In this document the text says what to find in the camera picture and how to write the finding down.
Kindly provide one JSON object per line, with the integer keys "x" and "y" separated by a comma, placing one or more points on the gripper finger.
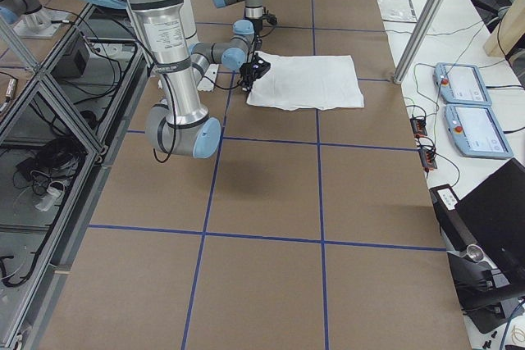
{"x": 246, "y": 86}

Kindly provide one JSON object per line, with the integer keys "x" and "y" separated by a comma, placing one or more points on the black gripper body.
{"x": 248, "y": 72}
{"x": 257, "y": 25}

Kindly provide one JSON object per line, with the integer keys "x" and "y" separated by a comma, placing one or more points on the white long-sleeve printed shirt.
{"x": 301, "y": 82}

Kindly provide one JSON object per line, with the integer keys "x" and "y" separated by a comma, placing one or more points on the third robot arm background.
{"x": 31, "y": 19}

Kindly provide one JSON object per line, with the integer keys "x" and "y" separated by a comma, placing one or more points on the clear plastic document sleeve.
{"x": 397, "y": 11}

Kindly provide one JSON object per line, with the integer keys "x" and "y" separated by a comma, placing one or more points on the orange terminal block upper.
{"x": 418, "y": 126}

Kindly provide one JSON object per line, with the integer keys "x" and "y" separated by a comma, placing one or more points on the orange terminal block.
{"x": 418, "y": 126}
{"x": 427, "y": 158}

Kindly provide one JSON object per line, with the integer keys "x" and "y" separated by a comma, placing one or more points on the orange terminal block lower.
{"x": 427, "y": 158}

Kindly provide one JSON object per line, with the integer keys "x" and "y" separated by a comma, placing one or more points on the upper blue teach pendant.
{"x": 461, "y": 84}

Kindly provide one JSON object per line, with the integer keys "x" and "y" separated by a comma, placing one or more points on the blue teach pendant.
{"x": 476, "y": 132}
{"x": 461, "y": 84}

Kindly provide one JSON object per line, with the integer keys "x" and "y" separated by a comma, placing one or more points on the white power strip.
{"x": 54, "y": 191}

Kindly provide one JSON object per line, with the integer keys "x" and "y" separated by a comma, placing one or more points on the lower blue teach pendant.
{"x": 476, "y": 132}

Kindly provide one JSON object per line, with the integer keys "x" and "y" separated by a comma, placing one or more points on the wooden board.
{"x": 508, "y": 32}

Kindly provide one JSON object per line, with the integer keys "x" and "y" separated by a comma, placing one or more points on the small metal cup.
{"x": 474, "y": 253}

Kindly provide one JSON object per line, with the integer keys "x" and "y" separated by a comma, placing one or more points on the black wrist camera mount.
{"x": 270, "y": 18}

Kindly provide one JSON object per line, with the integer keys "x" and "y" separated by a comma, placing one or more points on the aluminium truss frame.
{"x": 66, "y": 103}

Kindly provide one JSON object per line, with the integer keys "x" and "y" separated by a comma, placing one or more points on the aluminium frame post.
{"x": 416, "y": 39}

